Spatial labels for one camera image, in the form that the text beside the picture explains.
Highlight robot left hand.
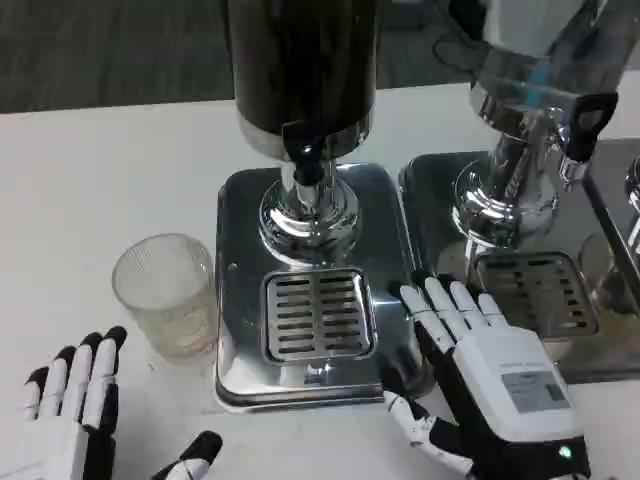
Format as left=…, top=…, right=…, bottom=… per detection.
left=9, top=326, right=224, bottom=480

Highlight black loop tap handle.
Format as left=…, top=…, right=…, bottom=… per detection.
left=568, top=91, right=619, bottom=162

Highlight drink dispenser with dark tank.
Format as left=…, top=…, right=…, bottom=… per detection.
left=214, top=0, right=432, bottom=415

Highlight shiny steel drink dispenser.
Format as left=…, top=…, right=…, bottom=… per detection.
left=398, top=0, right=640, bottom=386

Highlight shiny steel panel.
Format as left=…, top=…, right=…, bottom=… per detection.
left=581, top=137, right=640, bottom=314

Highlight black tap with round knob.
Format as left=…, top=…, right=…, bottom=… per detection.
left=281, top=122, right=326, bottom=184

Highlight clear ribbed glass cup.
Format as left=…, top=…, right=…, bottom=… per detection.
left=110, top=234, right=219, bottom=366

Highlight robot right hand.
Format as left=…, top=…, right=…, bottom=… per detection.
left=382, top=274, right=593, bottom=480

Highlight steel slotted drip grid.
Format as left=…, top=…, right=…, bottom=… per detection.
left=261, top=268, right=379, bottom=363
left=473, top=251, right=600, bottom=339

